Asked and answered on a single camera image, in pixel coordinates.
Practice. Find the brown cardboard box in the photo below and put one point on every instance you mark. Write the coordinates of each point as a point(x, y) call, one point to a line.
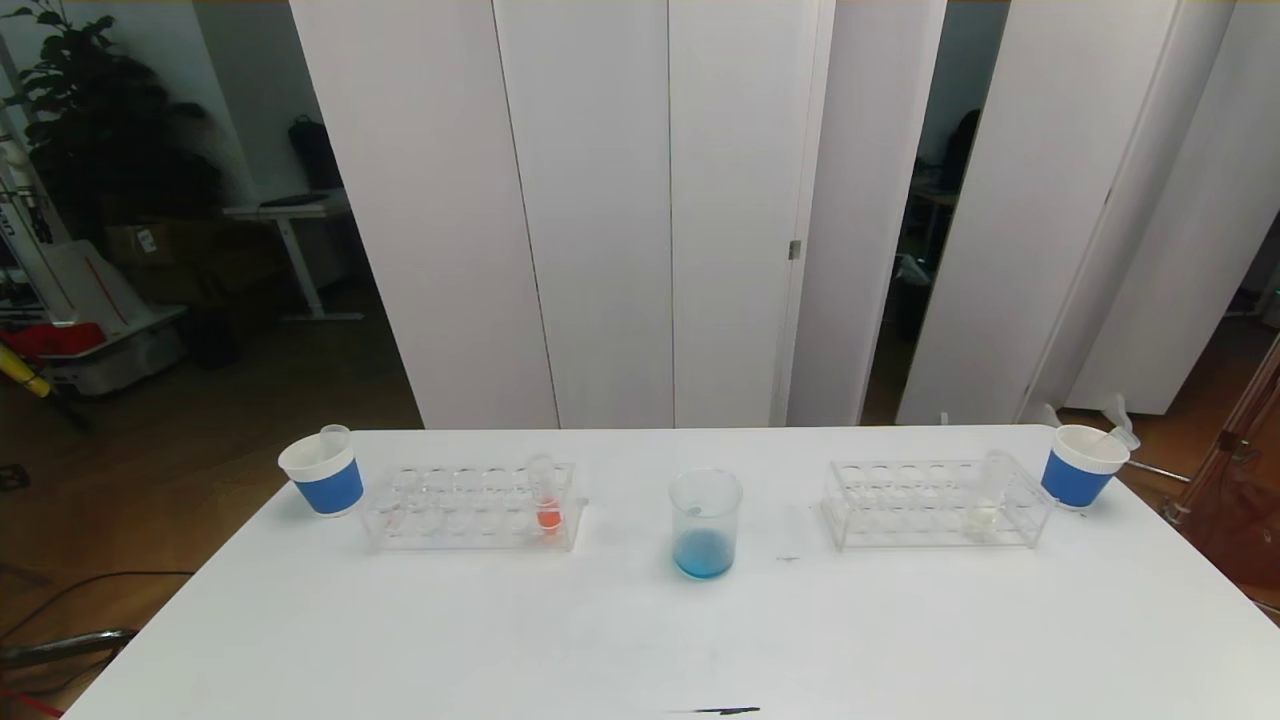
point(165, 245)

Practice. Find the reddish brown metal stand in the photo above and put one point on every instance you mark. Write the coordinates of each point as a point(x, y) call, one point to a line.
point(1240, 500)

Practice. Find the clear acrylic test tube rack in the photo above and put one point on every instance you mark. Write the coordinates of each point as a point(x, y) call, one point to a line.
point(930, 512)
point(480, 522)

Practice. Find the clear plastic beaker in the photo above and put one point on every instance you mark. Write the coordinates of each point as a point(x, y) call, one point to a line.
point(705, 555)

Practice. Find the blue pigment test tube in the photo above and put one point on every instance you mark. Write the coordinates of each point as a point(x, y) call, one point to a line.
point(335, 438)

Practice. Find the black bag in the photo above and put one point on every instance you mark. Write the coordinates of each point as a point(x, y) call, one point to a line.
point(315, 155)

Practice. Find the white folding partition screen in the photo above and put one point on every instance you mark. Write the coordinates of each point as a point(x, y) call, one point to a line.
point(1040, 200)
point(600, 200)

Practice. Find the white office desk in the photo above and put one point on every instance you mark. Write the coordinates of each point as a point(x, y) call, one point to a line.
point(290, 210)

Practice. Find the blue sleeved white paper cup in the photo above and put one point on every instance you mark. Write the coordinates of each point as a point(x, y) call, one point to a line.
point(1075, 482)
point(330, 490)

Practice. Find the red pigment test tube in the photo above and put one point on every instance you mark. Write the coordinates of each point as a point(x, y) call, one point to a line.
point(1120, 420)
point(548, 517)

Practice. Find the dark green potted plant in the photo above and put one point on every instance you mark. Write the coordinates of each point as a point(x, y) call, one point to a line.
point(100, 120)

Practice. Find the pale yellow pigment test tube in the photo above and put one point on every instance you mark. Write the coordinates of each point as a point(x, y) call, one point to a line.
point(985, 520)

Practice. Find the grey metal floor bar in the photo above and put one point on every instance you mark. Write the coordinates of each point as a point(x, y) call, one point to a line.
point(70, 646)

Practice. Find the white machine base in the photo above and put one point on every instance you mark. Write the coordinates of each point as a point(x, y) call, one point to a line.
point(90, 285)

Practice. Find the white upright machine column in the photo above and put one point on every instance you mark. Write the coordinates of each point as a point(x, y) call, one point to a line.
point(15, 170)

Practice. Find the yellow tool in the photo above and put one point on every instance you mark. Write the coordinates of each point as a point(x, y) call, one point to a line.
point(25, 375)

